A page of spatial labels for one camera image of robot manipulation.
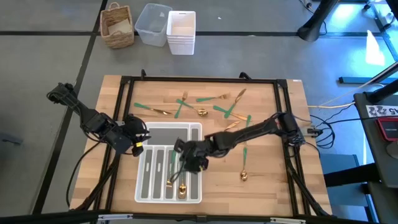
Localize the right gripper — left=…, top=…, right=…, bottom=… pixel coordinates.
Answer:
left=174, top=138, right=210, bottom=174

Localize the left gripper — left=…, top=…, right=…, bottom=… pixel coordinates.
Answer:
left=116, top=114, right=152, bottom=158

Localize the gold fork green handle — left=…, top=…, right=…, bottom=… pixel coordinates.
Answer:
left=174, top=90, right=189, bottom=119
left=195, top=92, right=231, bottom=103
left=165, top=149, right=177, bottom=189
left=213, top=105, right=252, bottom=121

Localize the white plastic cutlery tray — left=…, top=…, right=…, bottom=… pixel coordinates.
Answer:
left=134, top=121, right=203, bottom=205

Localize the wicker basket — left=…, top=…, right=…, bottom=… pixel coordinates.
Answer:
left=99, top=2, right=135, bottom=50

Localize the white plastic bin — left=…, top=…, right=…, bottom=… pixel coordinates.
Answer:
left=165, top=10, right=197, bottom=56

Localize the beige card sheet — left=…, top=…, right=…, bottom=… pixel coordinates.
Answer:
left=107, top=17, right=132, bottom=35

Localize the clear plastic bin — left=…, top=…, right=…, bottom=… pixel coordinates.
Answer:
left=134, top=2, right=174, bottom=48

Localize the black metal bar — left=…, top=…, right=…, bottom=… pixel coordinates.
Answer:
left=0, top=210, right=398, bottom=224

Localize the black stand base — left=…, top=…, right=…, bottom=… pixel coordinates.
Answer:
left=297, top=0, right=340, bottom=43

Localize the dark side desk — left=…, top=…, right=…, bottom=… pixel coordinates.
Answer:
left=353, top=88, right=398, bottom=189

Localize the blue metal bar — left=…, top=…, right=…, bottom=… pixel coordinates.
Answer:
left=338, top=76, right=398, bottom=85

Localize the white printed label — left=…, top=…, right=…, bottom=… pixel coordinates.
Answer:
left=365, top=105, right=398, bottom=118

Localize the red black device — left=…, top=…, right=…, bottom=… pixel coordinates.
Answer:
left=375, top=117, right=398, bottom=142

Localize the black metal table frame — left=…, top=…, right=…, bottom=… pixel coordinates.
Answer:
left=70, top=68, right=333, bottom=218

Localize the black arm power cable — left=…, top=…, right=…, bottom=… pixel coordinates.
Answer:
left=65, top=138, right=108, bottom=208

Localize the pale yellow cable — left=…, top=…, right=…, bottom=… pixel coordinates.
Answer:
left=307, top=70, right=398, bottom=110

